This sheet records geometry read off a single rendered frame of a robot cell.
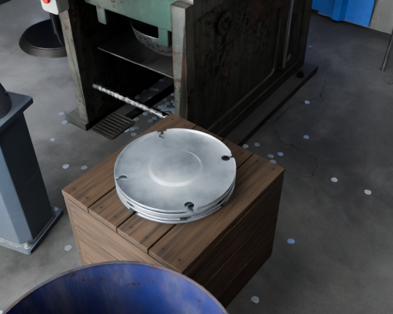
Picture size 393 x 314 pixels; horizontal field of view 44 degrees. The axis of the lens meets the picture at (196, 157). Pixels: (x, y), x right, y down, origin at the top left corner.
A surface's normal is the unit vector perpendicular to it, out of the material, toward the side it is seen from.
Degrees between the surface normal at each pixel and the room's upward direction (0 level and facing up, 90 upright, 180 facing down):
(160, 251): 0
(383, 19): 90
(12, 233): 90
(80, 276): 88
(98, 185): 0
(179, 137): 0
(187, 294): 88
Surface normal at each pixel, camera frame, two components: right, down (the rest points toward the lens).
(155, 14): -0.58, 0.54
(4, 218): -0.36, 0.62
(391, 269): 0.00, -0.75
